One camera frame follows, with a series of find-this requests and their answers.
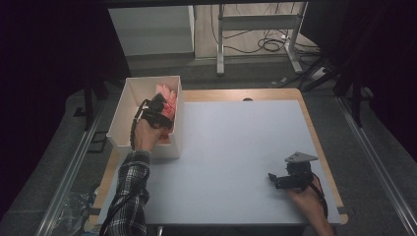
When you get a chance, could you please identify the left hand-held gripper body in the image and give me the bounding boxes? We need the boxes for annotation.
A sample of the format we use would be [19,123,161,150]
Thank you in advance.
[140,98,175,131]

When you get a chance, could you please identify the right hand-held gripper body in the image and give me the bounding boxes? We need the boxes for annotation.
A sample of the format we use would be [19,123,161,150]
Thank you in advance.
[282,151,320,192]

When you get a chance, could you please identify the pink glove with red cord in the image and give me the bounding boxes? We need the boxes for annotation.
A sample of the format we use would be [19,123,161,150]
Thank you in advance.
[155,83,178,120]

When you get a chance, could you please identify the white box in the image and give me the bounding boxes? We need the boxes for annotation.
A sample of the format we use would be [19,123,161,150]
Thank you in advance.
[106,75,185,160]

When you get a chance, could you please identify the person's left hand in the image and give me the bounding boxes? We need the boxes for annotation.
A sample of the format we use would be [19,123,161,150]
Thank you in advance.
[132,116,172,152]

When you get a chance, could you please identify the person's right hand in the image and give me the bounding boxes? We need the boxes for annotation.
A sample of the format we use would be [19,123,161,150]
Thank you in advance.
[285,178,327,227]

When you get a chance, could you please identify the light blue table mat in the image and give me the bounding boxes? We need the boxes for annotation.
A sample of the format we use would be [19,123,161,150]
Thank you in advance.
[96,99,342,226]

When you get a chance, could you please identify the black metal stand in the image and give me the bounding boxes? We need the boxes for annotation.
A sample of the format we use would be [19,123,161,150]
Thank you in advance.
[82,74,110,132]
[333,73,366,129]

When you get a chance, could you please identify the white cabinet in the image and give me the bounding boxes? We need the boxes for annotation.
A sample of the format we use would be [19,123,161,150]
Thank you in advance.
[107,4,196,57]

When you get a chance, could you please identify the white power strip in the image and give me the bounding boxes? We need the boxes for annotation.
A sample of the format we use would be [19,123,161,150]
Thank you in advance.
[309,66,328,82]

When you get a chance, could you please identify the clear plastic bag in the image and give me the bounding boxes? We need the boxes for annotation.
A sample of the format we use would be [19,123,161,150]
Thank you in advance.
[58,191,100,236]

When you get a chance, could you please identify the black and red gripper cable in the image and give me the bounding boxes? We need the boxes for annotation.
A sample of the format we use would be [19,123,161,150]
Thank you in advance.
[308,171,329,219]

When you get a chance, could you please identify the black floor bracket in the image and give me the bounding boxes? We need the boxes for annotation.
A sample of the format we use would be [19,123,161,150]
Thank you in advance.
[87,130,108,154]

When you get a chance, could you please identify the aluminium rail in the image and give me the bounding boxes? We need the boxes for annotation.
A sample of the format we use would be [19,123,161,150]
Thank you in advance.
[336,95,417,236]
[34,100,106,236]

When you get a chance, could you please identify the black floor cables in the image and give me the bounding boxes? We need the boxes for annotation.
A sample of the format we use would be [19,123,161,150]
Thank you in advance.
[210,3,322,55]

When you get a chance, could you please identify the white metal desk frame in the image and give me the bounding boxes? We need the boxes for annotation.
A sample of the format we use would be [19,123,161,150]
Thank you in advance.
[215,1,310,77]

